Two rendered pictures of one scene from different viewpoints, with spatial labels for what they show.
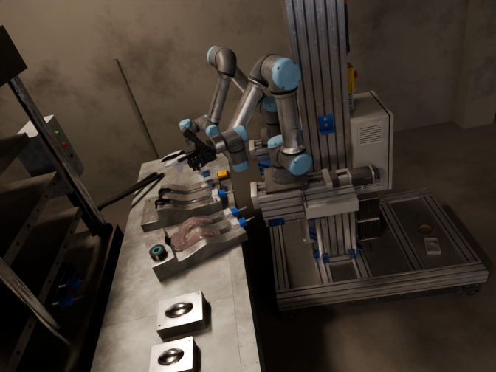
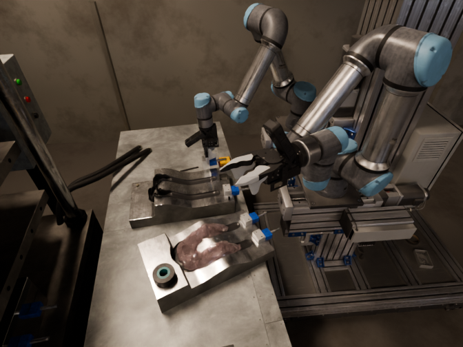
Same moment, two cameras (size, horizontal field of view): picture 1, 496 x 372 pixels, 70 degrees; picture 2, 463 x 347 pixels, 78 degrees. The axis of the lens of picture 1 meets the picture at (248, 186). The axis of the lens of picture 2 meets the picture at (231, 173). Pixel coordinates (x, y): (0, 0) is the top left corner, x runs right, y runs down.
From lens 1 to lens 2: 0.87 m
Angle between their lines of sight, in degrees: 12
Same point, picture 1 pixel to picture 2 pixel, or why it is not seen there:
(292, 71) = (444, 58)
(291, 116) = (400, 123)
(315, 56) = not seen: hidden behind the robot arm
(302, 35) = (418, 8)
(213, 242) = (237, 264)
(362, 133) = (425, 147)
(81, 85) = (46, 24)
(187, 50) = (178, 9)
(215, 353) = not seen: outside the picture
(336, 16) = not seen: outside the picture
